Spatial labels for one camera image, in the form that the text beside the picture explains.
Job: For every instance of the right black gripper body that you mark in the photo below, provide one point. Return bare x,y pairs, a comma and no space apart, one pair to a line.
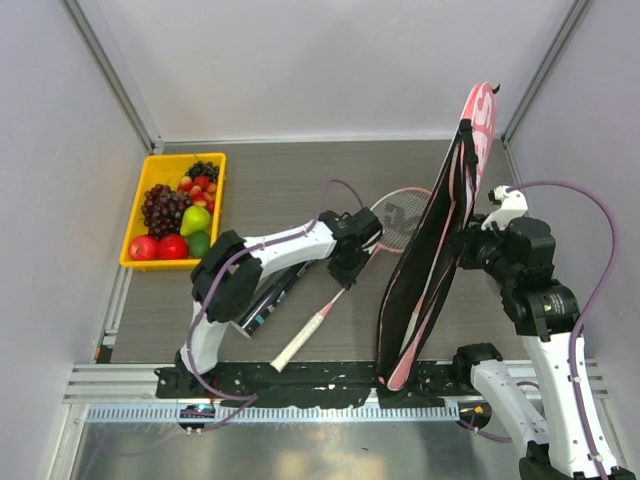
484,249

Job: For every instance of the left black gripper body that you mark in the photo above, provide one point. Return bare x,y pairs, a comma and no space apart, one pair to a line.
347,269

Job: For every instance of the pink badminton racket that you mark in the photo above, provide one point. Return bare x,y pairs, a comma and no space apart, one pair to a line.
398,212

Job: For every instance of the pink racket bag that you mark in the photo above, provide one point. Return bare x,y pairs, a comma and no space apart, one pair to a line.
422,278

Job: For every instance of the black shuttlecock tube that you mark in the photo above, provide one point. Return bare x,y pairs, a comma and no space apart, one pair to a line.
272,293

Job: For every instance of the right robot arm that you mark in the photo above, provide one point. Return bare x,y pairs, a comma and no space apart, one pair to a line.
563,440

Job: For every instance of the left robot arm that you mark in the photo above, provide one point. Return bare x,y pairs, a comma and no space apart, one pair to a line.
225,279

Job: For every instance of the green lime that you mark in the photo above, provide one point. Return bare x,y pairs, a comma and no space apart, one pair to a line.
198,244

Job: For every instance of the green pear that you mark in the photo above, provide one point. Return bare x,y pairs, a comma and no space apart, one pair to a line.
195,218

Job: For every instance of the black grape bunch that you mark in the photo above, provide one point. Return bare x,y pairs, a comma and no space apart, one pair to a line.
205,169

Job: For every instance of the right red apple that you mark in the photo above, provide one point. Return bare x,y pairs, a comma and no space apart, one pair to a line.
173,247

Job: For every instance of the red apple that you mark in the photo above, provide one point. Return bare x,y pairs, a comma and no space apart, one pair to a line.
143,248
173,247

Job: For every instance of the purple grape bunch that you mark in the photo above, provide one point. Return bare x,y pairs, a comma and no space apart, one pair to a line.
163,210

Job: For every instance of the left red apple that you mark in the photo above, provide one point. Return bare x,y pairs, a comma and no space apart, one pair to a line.
143,248

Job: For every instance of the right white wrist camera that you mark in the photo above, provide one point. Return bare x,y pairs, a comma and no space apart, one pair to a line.
511,204

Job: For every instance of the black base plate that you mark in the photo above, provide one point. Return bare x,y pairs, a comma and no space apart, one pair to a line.
327,385

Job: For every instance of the white cable duct strip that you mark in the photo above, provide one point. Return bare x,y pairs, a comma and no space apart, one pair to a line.
181,413

